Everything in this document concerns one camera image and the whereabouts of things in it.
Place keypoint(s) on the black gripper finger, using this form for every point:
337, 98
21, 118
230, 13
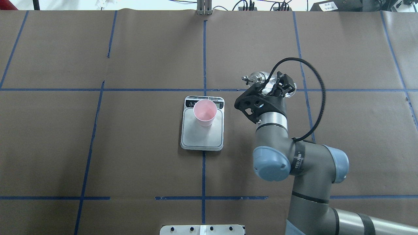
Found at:
284, 86
269, 86

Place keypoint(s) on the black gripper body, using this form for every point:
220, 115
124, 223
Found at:
273, 103

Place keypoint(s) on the clear glass sauce bottle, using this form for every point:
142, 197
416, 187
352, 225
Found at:
253, 79

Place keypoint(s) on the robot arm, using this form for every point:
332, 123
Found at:
314, 167

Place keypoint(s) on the digital kitchen scale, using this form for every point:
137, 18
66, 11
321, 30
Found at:
197, 137

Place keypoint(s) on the black power strip box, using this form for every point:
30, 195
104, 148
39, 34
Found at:
338, 5

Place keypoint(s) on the aluminium frame post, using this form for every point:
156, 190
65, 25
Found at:
204, 7

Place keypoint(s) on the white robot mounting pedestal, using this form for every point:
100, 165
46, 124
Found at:
227, 229

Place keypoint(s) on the black camera tripod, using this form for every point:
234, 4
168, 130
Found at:
36, 4

